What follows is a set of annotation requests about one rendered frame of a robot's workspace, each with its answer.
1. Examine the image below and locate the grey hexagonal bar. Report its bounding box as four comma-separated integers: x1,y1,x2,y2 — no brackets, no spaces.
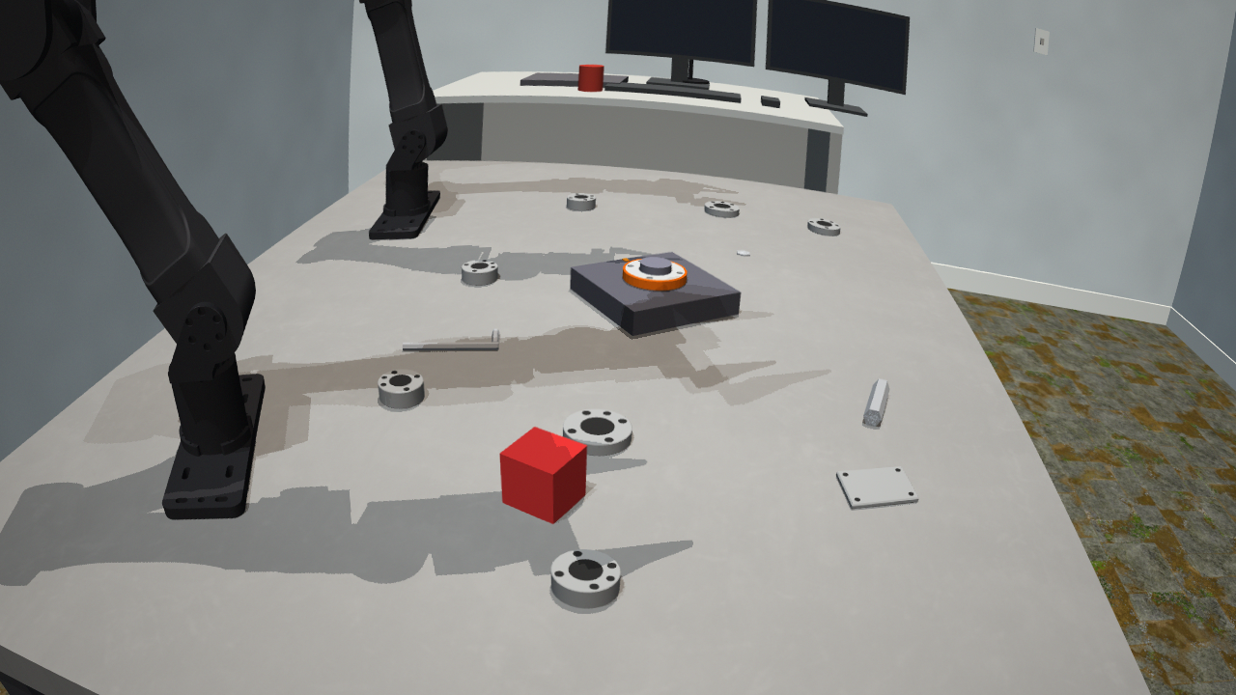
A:
863,378,889,427

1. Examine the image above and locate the grey l-shaped hex key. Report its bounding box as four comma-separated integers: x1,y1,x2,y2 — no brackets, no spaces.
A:
407,329,499,350

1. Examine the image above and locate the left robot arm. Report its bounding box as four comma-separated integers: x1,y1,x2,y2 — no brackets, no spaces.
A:
358,0,447,240

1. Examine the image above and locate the red cube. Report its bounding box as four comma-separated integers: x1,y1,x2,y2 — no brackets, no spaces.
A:
501,427,587,524

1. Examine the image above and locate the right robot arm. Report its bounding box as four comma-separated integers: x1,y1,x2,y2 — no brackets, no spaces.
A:
0,0,266,519

